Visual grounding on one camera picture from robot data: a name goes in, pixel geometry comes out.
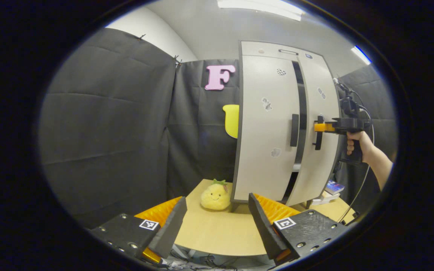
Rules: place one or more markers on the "beige cabinet drawer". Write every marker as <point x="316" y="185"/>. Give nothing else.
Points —
<point x="266" y="49"/>

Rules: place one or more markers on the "small ceiling light panel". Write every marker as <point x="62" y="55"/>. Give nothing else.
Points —
<point x="361" y="55"/>

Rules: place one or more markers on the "long ceiling light panel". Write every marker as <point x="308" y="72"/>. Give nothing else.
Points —
<point x="262" y="7"/>

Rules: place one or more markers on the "yellow plush toy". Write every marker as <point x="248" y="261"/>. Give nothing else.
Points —
<point x="215" y="197"/>

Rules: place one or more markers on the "double-door shoe cabinet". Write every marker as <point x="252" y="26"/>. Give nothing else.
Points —
<point x="301" y="101"/>

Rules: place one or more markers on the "blue book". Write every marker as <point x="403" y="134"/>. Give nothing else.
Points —
<point x="334" y="187"/>

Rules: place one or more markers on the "black backdrop cloth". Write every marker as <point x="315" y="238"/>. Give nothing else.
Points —
<point x="107" y="124"/>

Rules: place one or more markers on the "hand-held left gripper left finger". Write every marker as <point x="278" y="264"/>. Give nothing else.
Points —
<point x="171" y="226"/>

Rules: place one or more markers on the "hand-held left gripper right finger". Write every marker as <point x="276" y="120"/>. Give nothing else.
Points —
<point x="264" y="226"/>

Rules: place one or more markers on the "white magazines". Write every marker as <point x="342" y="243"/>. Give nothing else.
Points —
<point x="322" y="198"/>

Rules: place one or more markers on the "beige cabinet door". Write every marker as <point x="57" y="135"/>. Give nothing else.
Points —
<point x="324" y="165"/>
<point x="266" y="150"/>

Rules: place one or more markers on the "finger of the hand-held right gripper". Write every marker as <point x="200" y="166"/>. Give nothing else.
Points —
<point x="324" y="127"/>

